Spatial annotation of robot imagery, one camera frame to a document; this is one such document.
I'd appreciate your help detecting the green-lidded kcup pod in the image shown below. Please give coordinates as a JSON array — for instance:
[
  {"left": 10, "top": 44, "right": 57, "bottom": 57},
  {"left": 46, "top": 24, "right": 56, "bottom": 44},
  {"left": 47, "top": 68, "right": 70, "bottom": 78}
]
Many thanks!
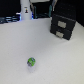
[{"left": 27, "top": 57, "right": 36, "bottom": 67}]

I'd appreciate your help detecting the black kcup holder drawer box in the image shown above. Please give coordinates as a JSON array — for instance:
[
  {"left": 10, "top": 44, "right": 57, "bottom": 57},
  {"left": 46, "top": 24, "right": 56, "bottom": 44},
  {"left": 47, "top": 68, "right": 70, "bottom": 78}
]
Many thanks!
[{"left": 49, "top": 0, "right": 81, "bottom": 42}]

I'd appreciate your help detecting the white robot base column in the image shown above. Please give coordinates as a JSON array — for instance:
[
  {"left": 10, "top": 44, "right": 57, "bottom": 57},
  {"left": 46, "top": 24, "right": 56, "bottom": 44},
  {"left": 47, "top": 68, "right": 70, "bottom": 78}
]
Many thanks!
[{"left": 20, "top": 0, "right": 32, "bottom": 20}]

